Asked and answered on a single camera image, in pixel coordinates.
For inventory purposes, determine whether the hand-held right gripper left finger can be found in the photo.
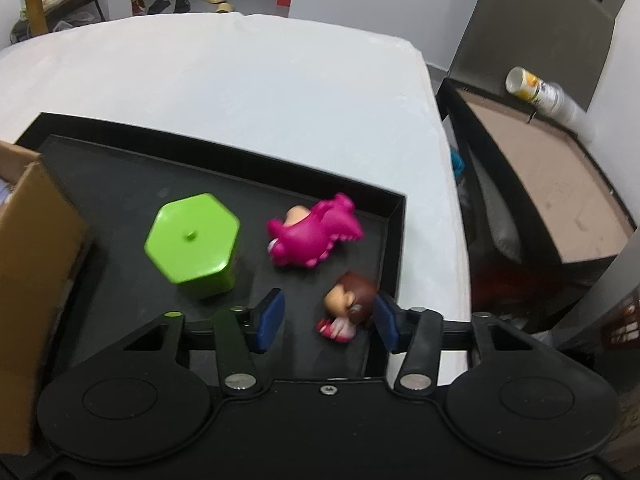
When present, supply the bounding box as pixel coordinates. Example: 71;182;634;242
120;287;287;395

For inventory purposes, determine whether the pink dinosaur figure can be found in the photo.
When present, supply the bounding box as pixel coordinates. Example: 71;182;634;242
266;192;365;269

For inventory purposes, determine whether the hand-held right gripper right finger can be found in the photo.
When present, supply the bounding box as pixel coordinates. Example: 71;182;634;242
372;292;540;395

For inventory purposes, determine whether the green hexagonal container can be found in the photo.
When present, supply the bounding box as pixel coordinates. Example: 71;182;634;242
144;192;241;301

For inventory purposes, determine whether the white yellow can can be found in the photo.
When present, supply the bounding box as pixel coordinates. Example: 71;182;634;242
505;66;589;127

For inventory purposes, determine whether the brown-haired doll figure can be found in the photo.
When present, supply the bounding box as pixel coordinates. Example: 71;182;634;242
316;271;379;344

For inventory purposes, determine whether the brown cardboard box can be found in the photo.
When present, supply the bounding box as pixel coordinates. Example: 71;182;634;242
0;140;94;457

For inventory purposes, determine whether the black tray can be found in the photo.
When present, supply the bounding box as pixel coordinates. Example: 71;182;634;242
14;112;407;379

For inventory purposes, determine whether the black side box brown top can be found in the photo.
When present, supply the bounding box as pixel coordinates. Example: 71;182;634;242
435;77;640;323

